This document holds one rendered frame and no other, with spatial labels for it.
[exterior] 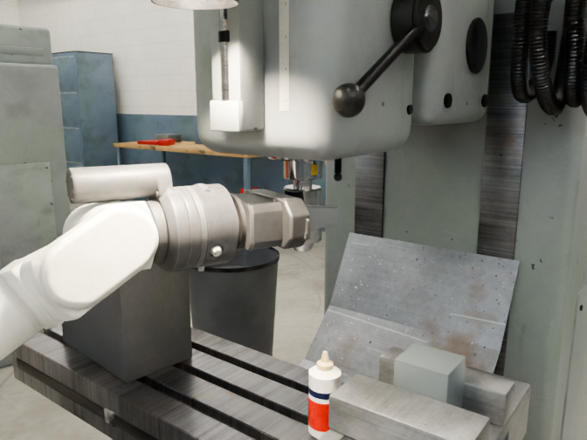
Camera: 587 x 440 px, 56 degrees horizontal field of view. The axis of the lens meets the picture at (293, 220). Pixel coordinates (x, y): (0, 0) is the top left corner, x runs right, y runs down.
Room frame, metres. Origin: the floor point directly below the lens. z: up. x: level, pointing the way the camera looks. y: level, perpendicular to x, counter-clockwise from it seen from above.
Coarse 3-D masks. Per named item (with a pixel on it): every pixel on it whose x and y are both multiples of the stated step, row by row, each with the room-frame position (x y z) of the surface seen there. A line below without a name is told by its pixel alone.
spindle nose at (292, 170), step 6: (288, 162) 0.63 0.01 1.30; (294, 162) 0.63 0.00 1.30; (300, 162) 0.63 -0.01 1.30; (306, 162) 0.63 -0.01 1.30; (312, 162) 0.63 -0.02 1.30; (318, 162) 0.63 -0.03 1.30; (288, 168) 0.63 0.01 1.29; (294, 168) 0.63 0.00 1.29; (300, 168) 0.63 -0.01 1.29; (306, 168) 0.63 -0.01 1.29; (318, 168) 0.63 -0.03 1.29; (288, 174) 0.63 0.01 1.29; (294, 174) 0.63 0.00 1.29; (300, 174) 0.63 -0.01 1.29; (306, 174) 0.63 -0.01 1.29; (318, 174) 0.63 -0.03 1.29; (300, 180) 0.63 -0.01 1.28; (306, 180) 0.63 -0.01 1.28
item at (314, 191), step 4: (292, 184) 0.67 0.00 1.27; (284, 188) 0.65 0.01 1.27; (288, 188) 0.64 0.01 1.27; (292, 188) 0.64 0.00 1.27; (296, 188) 0.64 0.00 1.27; (300, 188) 0.64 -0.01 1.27; (304, 188) 0.64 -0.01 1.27; (308, 188) 0.64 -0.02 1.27; (312, 188) 0.64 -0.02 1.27; (316, 188) 0.64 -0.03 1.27; (320, 188) 0.64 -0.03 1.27; (284, 192) 0.64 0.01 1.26; (288, 192) 0.63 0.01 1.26; (292, 192) 0.63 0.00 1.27; (296, 192) 0.63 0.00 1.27; (300, 192) 0.63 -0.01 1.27; (304, 192) 0.63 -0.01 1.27; (308, 192) 0.63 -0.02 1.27; (312, 192) 0.63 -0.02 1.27; (316, 192) 0.63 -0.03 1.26; (320, 192) 0.64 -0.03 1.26; (296, 196) 0.63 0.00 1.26; (300, 196) 0.63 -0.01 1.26; (304, 196) 0.63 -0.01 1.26; (308, 196) 0.63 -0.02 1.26; (312, 196) 0.63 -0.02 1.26; (316, 196) 0.63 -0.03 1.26
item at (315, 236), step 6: (306, 198) 0.63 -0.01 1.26; (312, 198) 0.63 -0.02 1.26; (318, 198) 0.64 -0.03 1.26; (306, 204) 0.63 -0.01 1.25; (312, 204) 0.63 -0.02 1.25; (318, 204) 0.64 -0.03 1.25; (312, 234) 0.63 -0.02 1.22; (318, 234) 0.64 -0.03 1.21; (312, 240) 0.63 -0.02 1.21; (318, 240) 0.64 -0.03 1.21
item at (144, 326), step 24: (120, 288) 0.74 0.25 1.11; (144, 288) 0.77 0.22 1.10; (168, 288) 0.80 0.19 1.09; (96, 312) 0.79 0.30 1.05; (120, 312) 0.74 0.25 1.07; (144, 312) 0.76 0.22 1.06; (168, 312) 0.79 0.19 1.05; (72, 336) 0.86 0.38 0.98; (96, 336) 0.80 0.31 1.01; (120, 336) 0.74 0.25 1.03; (144, 336) 0.76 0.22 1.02; (168, 336) 0.79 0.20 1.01; (96, 360) 0.80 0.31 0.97; (120, 360) 0.75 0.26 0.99; (144, 360) 0.76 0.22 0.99; (168, 360) 0.79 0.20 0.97
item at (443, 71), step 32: (448, 0) 0.67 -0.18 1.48; (480, 0) 0.75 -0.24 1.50; (448, 32) 0.67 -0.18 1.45; (480, 32) 0.75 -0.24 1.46; (416, 64) 0.67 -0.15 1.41; (448, 64) 0.68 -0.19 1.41; (480, 64) 0.75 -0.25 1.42; (416, 96) 0.67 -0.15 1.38; (448, 96) 0.67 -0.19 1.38; (480, 96) 0.77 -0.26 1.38
